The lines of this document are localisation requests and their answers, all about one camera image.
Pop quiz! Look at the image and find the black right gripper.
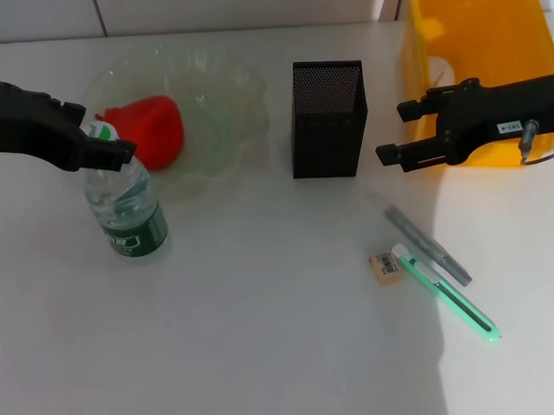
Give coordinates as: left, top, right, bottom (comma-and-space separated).
372, 73, 554, 174

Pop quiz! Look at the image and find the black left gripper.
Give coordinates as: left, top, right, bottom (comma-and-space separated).
0, 76, 138, 177

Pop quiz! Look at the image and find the red orange fruit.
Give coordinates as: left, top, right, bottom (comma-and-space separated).
94, 95, 186, 173

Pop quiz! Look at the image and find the white paper ball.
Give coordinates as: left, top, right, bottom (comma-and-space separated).
428, 55, 456, 90

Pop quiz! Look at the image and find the clear green-label water bottle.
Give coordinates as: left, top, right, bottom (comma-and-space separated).
76, 118, 170, 264

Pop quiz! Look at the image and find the black mesh pen holder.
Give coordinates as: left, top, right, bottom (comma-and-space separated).
288, 57, 371, 179

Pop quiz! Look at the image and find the grey glitter pen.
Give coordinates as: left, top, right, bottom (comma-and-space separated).
383, 202, 474, 290

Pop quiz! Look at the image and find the beige eraser with barcode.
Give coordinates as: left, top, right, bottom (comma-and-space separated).
368, 251, 407, 286

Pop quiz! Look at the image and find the green glass fruit plate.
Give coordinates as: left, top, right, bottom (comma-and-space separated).
52, 38, 273, 191

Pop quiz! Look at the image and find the green utility knife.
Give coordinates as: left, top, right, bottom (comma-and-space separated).
389, 243, 501, 349

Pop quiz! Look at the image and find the yellow plastic bin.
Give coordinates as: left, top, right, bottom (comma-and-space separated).
397, 0, 554, 171

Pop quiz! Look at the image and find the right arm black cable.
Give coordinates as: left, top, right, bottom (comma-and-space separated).
518, 117, 554, 167

